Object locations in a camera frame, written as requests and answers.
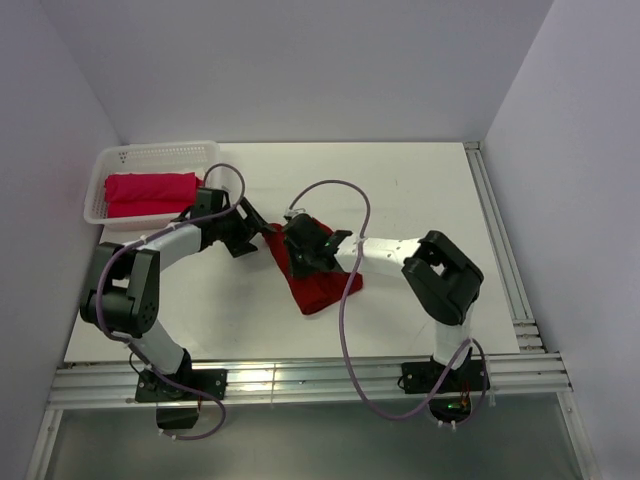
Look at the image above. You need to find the pink rolled t shirt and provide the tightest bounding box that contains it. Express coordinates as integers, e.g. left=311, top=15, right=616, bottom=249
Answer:
left=104, top=172, right=202, bottom=218

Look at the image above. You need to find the aluminium frame rail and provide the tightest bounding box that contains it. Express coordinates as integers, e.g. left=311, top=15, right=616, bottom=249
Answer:
left=26, top=142, right=601, bottom=479

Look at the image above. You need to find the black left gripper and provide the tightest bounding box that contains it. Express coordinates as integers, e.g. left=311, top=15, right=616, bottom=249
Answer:
left=213, top=197, right=274, bottom=258

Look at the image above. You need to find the dark red t shirt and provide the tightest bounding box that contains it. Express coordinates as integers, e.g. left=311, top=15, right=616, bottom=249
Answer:
left=262, top=218, right=349, bottom=315

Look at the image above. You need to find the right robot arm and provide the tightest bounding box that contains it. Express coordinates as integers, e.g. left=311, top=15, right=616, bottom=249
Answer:
left=282, top=213, right=484, bottom=390

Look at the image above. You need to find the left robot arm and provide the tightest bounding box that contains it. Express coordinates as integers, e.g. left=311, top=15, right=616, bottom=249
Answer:
left=79, top=187, right=275, bottom=399

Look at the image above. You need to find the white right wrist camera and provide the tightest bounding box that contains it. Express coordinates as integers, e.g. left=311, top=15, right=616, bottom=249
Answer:
left=283, top=206, right=306, bottom=222

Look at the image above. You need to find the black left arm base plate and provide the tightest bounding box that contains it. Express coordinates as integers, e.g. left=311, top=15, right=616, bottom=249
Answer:
left=134, top=369, right=227, bottom=403

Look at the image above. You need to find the white perforated plastic basket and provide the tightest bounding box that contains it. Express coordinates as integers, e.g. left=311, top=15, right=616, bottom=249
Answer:
left=83, top=141, right=219, bottom=231

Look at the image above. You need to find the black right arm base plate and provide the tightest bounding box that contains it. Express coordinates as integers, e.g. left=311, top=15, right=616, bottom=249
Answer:
left=397, top=360, right=491, bottom=395

